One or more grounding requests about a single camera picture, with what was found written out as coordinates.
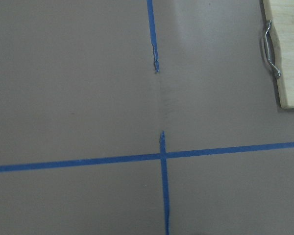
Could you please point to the wooden cutting board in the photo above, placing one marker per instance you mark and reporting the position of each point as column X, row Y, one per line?
column 279, row 47

